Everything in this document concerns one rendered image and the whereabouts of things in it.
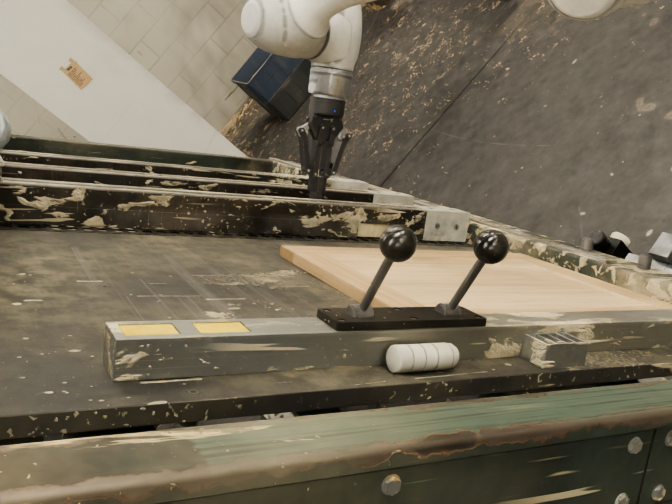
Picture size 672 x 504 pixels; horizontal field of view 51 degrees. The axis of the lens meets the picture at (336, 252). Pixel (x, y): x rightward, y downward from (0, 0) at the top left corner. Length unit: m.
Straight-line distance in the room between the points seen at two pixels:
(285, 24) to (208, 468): 1.04
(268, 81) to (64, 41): 1.45
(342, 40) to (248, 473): 1.15
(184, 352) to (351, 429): 0.23
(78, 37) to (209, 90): 1.86
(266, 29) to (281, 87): 3.97
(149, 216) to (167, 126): 3.48
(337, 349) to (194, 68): 5.57
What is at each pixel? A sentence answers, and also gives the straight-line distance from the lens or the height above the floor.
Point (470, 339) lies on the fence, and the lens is 0.83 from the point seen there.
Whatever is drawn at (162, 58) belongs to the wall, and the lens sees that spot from 6.17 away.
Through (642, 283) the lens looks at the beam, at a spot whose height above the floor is 0.90.
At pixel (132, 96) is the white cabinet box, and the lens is 4.75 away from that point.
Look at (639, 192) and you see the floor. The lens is 2.81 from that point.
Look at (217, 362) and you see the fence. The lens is 0.68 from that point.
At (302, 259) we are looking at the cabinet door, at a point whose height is 1.36.
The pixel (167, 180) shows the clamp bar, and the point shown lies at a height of 1.47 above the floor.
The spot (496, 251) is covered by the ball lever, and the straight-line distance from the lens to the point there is 0.76.
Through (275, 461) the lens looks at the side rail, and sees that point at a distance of 0.44.
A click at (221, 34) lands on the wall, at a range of 6.25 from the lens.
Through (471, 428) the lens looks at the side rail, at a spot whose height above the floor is 1.53.
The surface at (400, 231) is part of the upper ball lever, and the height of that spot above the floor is 1.55.
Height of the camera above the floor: 1.93
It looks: 31 degrees down
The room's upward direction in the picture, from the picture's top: 50 degrees counter-clockwise
